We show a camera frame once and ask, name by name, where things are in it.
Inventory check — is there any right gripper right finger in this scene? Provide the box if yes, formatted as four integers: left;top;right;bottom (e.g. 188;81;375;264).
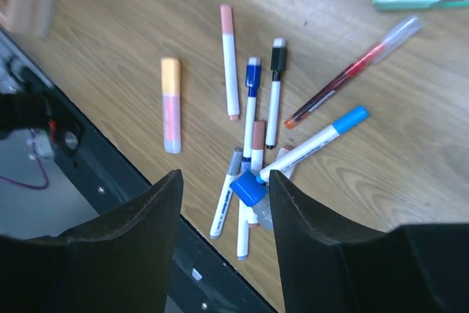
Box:
270;172;468;312

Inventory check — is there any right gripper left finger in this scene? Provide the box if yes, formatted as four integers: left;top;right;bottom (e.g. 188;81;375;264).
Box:
1;170;183;312

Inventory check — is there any orange pink highlighter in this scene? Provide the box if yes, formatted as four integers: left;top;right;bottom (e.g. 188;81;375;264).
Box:
160;57;182;154

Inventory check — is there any grey blue cap glue bottle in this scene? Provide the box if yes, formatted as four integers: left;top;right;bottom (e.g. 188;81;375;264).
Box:
230;170;273;231

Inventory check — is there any grey tip acrylic marker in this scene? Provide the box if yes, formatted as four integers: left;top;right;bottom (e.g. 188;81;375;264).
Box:
210;147;243;239

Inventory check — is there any light blue acrylic marker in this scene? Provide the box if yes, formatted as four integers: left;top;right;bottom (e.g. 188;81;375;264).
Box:
256;106;369;184

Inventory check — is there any brown cap white marker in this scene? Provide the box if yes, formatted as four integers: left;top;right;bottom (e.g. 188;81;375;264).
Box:
247;120;266;228

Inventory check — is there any red gel pen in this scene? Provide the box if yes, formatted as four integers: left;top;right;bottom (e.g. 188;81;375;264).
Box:
284;16;423;129

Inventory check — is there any pink cap white marker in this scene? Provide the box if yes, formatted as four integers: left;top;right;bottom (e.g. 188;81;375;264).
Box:
220;4;240;121

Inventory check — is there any blue cap whiteboard marker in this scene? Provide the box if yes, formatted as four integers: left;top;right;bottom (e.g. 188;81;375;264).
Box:
240;56;262;172

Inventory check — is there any black cap whiteboard marker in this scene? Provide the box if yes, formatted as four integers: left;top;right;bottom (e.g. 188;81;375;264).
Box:
265;38;287;150

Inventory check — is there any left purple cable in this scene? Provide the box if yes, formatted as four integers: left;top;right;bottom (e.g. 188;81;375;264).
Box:
0;151;51;191

